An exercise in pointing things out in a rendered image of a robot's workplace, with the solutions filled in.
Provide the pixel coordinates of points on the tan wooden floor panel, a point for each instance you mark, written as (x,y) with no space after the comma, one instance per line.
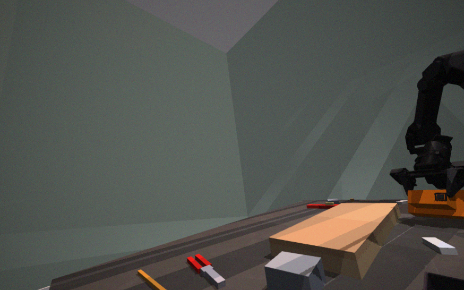
(347,237)

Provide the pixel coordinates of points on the thin orange rod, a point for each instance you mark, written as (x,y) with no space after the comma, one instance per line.
(150,281)

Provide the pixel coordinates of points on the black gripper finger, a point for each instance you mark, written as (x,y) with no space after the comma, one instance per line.
(455,181)
(407,183)

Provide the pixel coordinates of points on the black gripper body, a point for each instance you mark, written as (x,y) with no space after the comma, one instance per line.
(433,164)

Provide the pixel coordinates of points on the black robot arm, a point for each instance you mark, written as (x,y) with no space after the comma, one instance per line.
(445,69)

